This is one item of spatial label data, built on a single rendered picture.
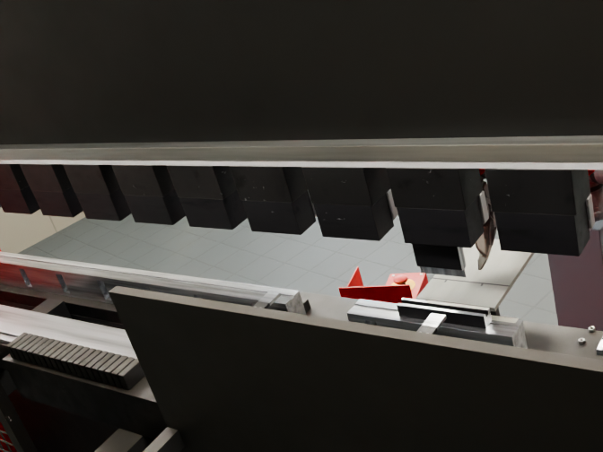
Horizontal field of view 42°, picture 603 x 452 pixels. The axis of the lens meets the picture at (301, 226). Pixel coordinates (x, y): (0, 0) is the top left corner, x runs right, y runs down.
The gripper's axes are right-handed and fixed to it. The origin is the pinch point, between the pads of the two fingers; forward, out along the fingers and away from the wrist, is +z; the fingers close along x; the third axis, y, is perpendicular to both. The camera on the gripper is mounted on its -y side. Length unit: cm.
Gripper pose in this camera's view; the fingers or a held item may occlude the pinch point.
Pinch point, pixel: (467, 263)
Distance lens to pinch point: 170.3
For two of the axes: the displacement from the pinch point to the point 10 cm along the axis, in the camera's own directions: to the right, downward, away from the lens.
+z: -1.5, 9.8, -1.1
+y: -5.9, -1.8, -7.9
